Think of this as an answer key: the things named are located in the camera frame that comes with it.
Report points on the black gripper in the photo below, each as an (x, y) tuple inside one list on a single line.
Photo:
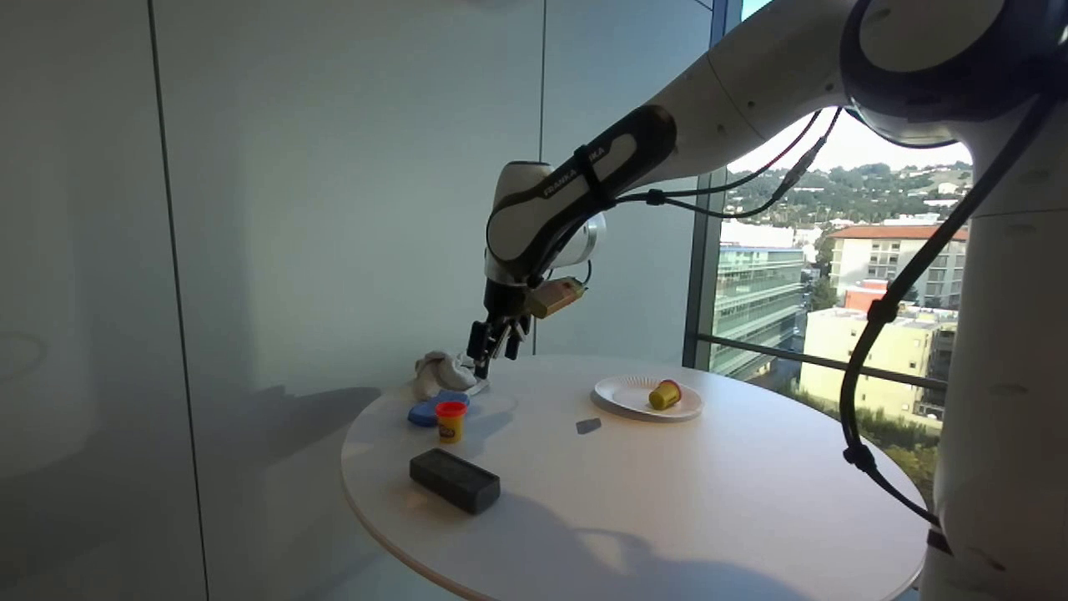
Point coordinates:
[(500, 304)]

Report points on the yellow container red lid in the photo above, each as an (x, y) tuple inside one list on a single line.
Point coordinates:
[(450, 417)]

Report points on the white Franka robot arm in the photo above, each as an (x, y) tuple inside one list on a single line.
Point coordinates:
[(723, 87)]

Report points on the white paper plate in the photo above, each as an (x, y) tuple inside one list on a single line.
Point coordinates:
[(620, 395)]

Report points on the white crumpled cloth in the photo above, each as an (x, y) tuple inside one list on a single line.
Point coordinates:
[(439, 371)]

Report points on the black eraser block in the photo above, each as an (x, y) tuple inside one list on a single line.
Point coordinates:
[(456, 481)]

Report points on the window railing bar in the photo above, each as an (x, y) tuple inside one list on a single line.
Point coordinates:
[(811, 360)]

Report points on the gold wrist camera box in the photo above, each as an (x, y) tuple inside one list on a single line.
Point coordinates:
[(556, 299)]

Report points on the window frame post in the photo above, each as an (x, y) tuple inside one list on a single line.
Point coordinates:
[(703, 268)]

